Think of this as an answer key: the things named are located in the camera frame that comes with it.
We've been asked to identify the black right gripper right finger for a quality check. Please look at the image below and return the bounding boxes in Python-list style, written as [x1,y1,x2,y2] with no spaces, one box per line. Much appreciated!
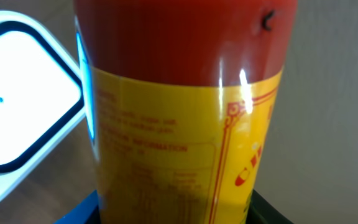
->
[247,190,293,224]

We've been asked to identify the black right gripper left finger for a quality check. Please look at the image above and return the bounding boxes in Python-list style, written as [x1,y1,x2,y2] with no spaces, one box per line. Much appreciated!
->
[55,191,100,224]

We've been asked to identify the red chili sauce bottle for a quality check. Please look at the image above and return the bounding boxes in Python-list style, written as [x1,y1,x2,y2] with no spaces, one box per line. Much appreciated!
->
[74,0,298,223]

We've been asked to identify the white barcode scanner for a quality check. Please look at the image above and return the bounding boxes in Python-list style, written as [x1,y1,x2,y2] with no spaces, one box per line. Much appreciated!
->
[0,10,85,202]

